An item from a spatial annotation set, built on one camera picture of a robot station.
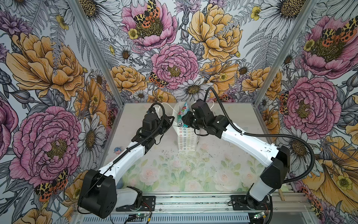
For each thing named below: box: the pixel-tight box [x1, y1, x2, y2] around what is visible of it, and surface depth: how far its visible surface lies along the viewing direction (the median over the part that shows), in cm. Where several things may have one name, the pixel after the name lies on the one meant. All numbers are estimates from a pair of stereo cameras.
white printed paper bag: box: [172, 101, 200, 152], surface depth 83 cm
